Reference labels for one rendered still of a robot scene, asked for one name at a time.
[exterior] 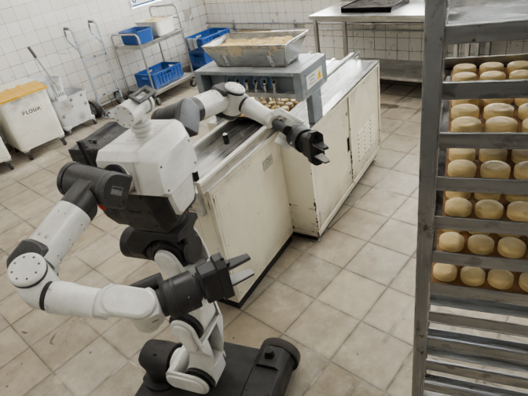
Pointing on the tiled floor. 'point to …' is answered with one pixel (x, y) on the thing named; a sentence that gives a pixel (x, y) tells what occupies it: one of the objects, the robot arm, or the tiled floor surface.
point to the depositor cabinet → (361, 110)
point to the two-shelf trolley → (162, 56)
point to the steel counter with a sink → (403, 73)
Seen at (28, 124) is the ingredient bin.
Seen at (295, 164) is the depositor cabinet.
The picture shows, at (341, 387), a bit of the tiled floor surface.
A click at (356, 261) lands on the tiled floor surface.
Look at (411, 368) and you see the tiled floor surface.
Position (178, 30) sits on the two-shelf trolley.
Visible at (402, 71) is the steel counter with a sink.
